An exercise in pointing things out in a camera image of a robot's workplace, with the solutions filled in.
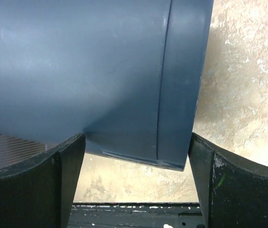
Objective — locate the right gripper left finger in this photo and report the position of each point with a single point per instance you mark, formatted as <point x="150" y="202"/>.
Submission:
<point x="38" y="192"/>

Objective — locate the dark blue round bin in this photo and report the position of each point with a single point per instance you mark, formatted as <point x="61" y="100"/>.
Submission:
<point x="126" y="73"/>

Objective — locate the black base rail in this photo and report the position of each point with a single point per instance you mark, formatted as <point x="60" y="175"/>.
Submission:
<point x="136" y="215"/>

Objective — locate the grey ribbed square bin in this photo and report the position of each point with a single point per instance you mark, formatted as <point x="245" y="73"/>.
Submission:
<point x="13" y="150"/>

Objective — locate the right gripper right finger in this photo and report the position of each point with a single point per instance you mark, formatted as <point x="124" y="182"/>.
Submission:
<point x="232" y="190"/>

